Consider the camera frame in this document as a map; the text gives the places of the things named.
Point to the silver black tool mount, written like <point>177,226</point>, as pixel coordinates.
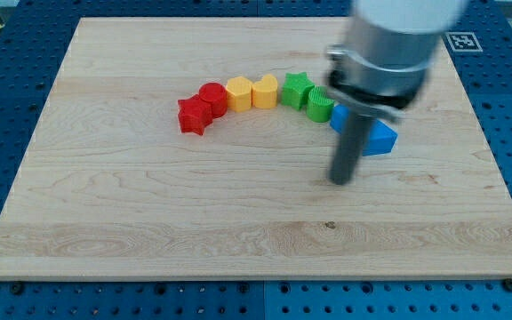
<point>369,89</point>

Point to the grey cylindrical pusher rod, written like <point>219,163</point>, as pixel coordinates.
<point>353,139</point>

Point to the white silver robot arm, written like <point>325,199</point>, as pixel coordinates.
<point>393,33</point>

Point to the yellow hexagon block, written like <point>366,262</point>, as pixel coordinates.
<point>239,93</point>

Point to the blue cube block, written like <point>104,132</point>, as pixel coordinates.
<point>339,117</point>

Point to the blue triangle block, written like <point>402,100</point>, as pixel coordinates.
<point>381,141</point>

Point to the green cylinder block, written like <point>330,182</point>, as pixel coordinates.
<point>319,108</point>

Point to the green star block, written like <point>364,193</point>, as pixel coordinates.
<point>296,89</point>

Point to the yellow heart block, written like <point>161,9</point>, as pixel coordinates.
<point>264,92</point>

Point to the white fiducial marker tag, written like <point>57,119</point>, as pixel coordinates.
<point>463,42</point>

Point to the red cylinder block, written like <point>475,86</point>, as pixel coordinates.
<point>216,95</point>

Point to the red star block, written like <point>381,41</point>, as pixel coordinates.
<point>194,115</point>

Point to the wooden board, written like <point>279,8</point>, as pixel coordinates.
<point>110,189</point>

